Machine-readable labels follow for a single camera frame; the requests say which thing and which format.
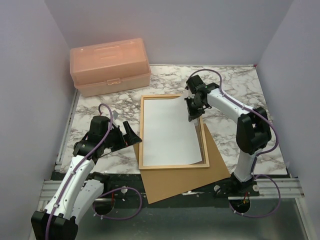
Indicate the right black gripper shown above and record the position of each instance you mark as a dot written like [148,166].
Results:
[193,114]

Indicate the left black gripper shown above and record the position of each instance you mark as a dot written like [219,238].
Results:
[130,138]

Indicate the light wooden picture frame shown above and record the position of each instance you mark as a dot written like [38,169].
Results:
[199,125]

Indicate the plant photo with backing board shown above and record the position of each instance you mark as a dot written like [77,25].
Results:
[169,139]

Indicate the brown backing board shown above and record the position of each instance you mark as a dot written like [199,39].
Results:
[163,184]

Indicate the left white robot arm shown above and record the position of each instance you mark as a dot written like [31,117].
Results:
[80,186]

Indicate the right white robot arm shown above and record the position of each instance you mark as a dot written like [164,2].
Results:
[253,131]

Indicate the pink translucent plastic box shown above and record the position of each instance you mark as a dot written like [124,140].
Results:
[110,67]

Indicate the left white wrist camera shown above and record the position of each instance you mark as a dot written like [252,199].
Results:
[115,114]

